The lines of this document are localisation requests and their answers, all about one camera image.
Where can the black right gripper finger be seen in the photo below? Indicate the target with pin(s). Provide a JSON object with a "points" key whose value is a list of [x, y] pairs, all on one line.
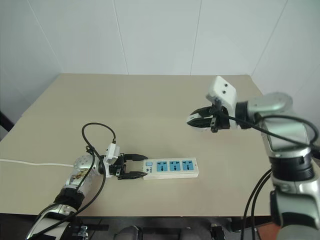
{"points": [[201, 123], [203, 111]]}

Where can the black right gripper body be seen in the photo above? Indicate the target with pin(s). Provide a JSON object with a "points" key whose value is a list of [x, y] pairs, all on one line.
{"points": [[221, 120]]}

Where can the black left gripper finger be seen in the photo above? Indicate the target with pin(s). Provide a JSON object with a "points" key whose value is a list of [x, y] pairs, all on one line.
{"points": [[135, 157], [133, 175]]}

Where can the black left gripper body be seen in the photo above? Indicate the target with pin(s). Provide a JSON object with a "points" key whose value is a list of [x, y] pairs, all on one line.
{"points": [[120, 167]]}

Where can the white charger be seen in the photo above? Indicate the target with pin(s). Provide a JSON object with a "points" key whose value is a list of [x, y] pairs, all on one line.
{"points": [[192, 116]]}

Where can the white power strip blue sockets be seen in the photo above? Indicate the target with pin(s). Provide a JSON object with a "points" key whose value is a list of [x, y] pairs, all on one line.
{"points": [[172, 172]]}

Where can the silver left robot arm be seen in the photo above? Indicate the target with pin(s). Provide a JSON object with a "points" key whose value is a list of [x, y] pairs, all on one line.
{"points": [[83, 165]]}

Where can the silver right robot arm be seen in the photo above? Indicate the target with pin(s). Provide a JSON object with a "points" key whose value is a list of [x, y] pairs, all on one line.
{"points": [[287, 136]]}

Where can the dark rounded shape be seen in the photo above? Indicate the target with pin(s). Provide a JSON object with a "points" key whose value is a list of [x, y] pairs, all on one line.
{"points": [[127, 232]]}

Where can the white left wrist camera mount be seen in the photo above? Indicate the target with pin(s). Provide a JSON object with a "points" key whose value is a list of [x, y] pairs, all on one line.
{"points": [[111, 151]]}

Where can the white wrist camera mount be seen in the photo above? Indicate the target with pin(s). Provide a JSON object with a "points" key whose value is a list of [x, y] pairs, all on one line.
{"points": [[111, 151], [222, 90]]}

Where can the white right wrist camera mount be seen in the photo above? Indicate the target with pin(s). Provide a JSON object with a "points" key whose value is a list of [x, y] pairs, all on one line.
{"points": [[222, 90]]}

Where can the black table frame bar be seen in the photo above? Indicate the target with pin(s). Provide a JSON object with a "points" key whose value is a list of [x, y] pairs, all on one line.
{"points": [[250, 223]]}

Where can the black object at wall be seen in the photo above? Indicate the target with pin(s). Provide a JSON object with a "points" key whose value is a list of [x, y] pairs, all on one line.
{"points": [[5, 123]]}

